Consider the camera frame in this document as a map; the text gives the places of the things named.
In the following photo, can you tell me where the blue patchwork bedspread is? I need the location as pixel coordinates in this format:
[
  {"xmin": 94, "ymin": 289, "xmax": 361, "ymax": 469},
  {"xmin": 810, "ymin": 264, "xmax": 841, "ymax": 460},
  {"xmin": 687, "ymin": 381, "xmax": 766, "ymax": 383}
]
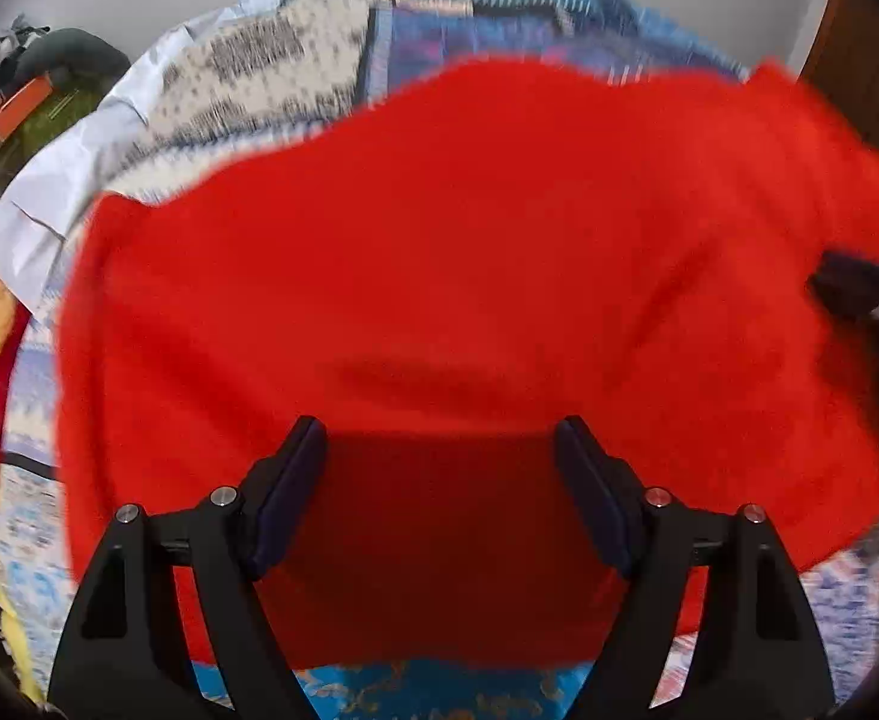
[{"xmin": 0, "ymin": 0, "xmax": 879, "ymax": 718}]

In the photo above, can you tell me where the red jacket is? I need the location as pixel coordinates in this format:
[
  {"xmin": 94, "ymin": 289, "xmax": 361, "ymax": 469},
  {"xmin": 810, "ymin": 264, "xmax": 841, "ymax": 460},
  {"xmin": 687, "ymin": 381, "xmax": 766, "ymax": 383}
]
[{"xmin": 55, "ymin": 60, "xmax": 879, "ymax": 668}]

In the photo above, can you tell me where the white shirt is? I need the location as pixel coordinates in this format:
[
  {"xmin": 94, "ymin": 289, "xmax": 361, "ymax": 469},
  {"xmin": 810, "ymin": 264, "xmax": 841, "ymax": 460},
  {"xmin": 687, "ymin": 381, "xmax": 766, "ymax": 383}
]
[{"xmin": 0, "ymin": 0, "xmax": 281, "ymax": 312}]

